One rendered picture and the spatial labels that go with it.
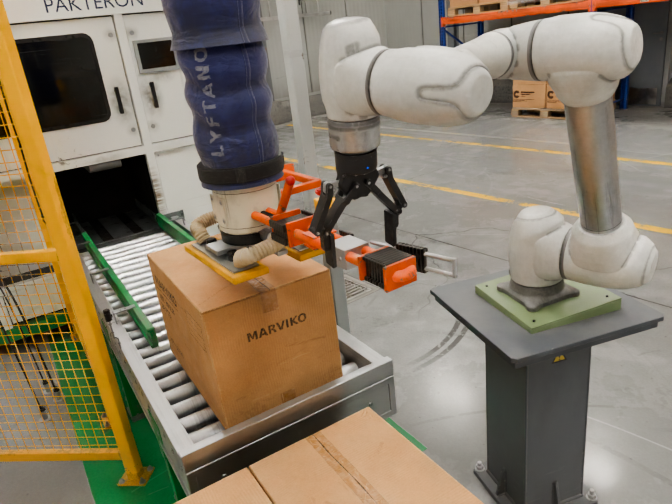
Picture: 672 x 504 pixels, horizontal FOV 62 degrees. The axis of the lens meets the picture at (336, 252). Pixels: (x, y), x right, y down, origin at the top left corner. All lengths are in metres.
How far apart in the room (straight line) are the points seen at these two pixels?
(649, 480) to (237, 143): 1.84
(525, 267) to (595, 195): 0.34
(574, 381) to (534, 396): 0.14
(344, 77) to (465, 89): 0.20
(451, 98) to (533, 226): 0.93
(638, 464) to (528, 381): 0.76
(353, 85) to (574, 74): 0.57
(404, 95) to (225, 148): 0.67
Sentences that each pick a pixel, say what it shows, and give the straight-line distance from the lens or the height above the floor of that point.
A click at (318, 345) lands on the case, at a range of 1.75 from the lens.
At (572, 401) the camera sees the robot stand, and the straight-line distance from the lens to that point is 2.00.
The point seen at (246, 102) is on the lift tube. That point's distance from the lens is 1.40.
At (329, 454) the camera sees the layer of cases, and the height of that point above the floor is 0.54.
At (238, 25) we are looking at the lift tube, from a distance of 1.40.
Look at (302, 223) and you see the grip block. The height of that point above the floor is 1.20.
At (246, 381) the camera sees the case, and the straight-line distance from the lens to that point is 1.69.
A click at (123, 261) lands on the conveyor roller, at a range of 3.33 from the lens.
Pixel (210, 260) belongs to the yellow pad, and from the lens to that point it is 1.53.
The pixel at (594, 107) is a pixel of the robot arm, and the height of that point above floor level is 1.38.
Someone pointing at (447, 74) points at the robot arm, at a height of 1.53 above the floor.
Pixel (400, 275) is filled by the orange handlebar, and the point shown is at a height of 1.18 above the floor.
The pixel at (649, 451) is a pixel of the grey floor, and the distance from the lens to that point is 2.55.
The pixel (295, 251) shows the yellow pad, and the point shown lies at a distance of 1.50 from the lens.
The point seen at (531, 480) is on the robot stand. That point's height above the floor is 0.16.
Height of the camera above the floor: 1.60
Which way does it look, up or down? 21 degrees down
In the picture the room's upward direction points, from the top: 7 degrees counter-clockwise
